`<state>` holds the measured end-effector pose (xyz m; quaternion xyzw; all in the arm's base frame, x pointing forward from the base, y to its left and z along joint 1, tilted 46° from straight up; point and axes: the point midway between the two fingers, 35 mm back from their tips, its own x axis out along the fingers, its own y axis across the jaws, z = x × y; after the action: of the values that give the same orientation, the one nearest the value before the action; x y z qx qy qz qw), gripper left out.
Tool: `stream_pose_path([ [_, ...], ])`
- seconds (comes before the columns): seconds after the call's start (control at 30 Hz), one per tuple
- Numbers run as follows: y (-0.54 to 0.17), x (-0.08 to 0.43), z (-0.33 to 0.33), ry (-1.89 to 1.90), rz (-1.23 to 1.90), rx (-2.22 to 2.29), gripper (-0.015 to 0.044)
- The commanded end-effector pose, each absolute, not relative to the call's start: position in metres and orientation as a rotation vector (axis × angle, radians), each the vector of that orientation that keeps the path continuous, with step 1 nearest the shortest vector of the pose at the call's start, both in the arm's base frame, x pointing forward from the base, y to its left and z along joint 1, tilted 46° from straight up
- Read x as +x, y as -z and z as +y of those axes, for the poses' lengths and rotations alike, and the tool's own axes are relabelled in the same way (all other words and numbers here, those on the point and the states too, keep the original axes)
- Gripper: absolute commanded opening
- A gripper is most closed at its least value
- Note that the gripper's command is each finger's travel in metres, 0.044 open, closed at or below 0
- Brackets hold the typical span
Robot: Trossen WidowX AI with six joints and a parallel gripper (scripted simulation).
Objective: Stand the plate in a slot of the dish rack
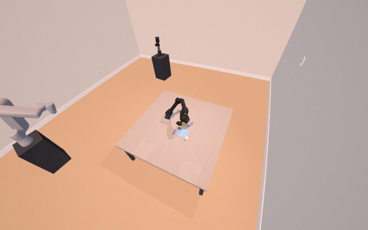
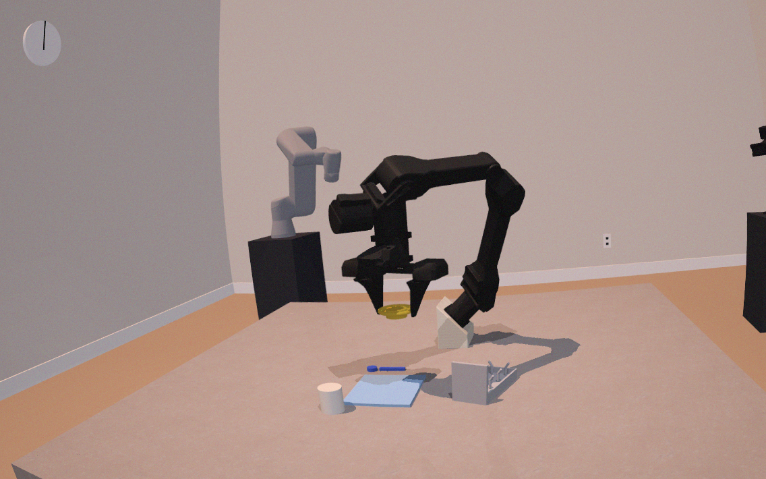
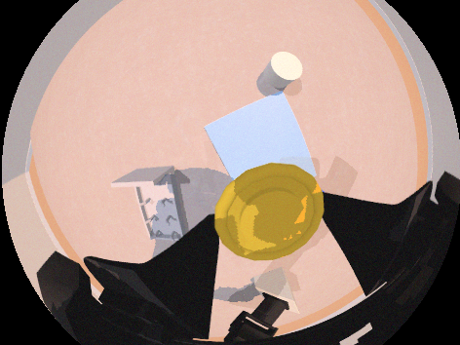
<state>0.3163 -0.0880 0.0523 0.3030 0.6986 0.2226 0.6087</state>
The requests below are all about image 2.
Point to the light blue square mat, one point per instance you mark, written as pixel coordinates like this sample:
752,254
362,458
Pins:
385,390

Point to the yellow plate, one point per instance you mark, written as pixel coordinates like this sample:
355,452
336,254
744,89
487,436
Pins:
395,311

